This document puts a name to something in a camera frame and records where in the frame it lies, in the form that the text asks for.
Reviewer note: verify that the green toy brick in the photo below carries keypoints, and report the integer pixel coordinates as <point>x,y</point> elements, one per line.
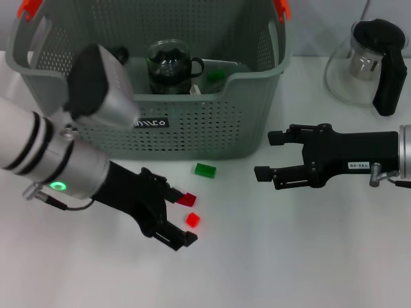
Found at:
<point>205,170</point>
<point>215,76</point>

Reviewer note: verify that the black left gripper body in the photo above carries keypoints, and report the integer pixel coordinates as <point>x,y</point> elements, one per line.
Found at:
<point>138,195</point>

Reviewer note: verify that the small red toy brick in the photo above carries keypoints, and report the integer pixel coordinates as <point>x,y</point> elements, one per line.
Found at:
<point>192,220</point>

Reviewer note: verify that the dark red toy brick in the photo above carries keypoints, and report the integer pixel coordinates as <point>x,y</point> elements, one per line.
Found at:
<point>187,200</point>

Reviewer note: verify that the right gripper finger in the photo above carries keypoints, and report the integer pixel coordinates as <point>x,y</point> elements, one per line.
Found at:
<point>287,178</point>
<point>282,137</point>

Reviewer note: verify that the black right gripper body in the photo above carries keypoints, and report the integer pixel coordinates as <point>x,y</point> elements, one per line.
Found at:
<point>350,150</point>

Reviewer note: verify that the black clay teapot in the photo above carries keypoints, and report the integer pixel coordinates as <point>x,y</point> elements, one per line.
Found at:
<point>120,53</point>

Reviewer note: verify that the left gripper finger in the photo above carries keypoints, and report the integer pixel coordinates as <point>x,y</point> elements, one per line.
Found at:
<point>173,195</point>
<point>175,237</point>

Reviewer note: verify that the white toy brick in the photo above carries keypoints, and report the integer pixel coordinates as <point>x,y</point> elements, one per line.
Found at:
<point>195,90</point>

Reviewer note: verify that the grey perforated plastic storage bin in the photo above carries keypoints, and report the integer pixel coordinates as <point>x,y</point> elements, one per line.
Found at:
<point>208,128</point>

